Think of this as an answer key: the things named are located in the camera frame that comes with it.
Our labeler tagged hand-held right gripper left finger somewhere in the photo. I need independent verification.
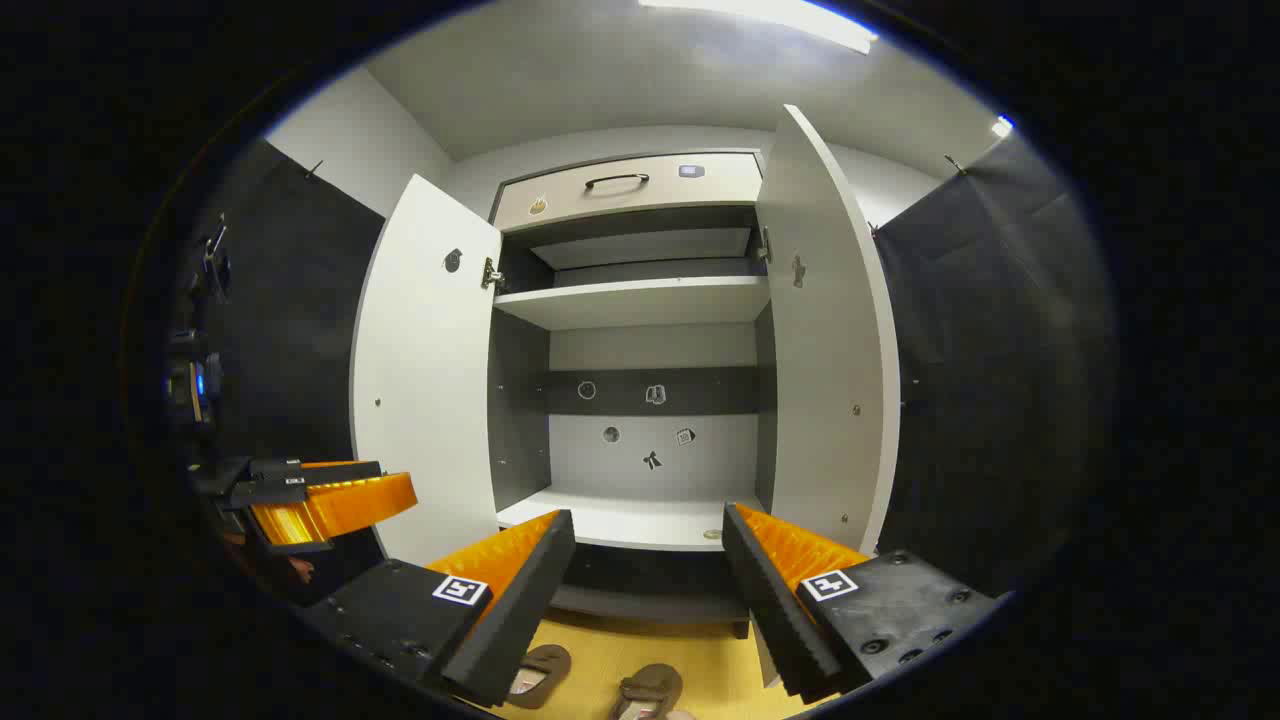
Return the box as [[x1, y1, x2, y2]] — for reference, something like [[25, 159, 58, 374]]
[[298, 508, 579, 709]]

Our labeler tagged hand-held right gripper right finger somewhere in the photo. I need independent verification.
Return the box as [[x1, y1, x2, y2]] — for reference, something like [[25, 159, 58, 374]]
[[720, 502, 1003, 706]]

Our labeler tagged brown fuzzy shoe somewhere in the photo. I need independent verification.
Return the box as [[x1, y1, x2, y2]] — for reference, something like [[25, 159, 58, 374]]
[[505, 644, 573, 711], [610, 663, 685, 720]]

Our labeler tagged white cabinet door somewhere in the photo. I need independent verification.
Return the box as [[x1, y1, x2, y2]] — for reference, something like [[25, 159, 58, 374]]
[[350, 173, 504, 567], [755, 103, 903, 557]]

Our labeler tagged grey white shoe cabinet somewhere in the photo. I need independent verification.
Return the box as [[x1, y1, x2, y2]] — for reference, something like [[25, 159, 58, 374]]
[[488, 148, 777, 641]]

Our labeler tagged white cabinet shelf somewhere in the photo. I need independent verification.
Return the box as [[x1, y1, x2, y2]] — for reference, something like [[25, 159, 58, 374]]
[[497, 488, 766, 552], [493, 277, 771, 331]]

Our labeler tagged white cabinet drawer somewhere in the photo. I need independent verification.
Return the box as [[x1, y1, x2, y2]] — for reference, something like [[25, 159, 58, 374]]
[[492, 152, 766, 233]]

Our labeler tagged black backdrop cloth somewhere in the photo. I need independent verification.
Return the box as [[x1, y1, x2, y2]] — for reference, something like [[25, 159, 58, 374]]
[[872, 135, 1116, 601], [195, 138, 389, 601]]

